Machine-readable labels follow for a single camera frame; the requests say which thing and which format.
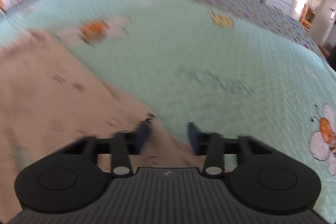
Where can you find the bee print bedspread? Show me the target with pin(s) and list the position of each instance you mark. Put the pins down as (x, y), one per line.
(197, 56)

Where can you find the white door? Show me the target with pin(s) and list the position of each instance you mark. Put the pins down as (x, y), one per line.
(329, 3)

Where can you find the wooden chair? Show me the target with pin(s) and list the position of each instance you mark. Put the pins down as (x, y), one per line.
(307, 16)

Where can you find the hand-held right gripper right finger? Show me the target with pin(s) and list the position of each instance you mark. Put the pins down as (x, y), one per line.
(193, 134)

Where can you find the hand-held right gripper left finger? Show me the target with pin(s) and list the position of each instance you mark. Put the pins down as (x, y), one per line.
(143, 133)

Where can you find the beige printed pants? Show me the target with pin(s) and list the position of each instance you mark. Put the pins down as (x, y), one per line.
(52, 98)

